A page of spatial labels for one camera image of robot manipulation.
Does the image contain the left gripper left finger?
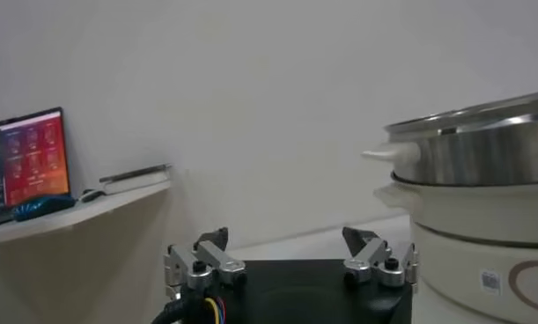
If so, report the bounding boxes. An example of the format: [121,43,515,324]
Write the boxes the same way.
[163,226,248,300]

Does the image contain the stainless steel steamer basket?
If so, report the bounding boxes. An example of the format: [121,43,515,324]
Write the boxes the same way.
[360,91,538,186]

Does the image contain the white electric cooker pot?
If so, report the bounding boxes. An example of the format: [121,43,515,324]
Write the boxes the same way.
[372,178,538,324]

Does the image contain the black laptop with red screen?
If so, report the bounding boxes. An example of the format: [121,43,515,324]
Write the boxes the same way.
[0,107,71,229]

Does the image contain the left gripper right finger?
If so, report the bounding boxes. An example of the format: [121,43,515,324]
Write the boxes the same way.
[342,226,420,294]

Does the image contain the blue computer mouse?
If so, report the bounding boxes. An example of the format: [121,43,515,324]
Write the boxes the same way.
[12,195,77,223]

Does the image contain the small black adapter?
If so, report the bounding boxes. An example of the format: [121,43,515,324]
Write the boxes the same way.
[78,188,107,203]

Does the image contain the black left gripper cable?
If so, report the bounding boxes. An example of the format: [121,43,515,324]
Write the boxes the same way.
[151,288,228,324]

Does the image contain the white side table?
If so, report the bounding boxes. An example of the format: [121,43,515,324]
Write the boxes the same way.
[0,179,173,247]

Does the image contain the flat black device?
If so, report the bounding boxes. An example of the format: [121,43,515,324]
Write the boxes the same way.
[99,163,173,184]

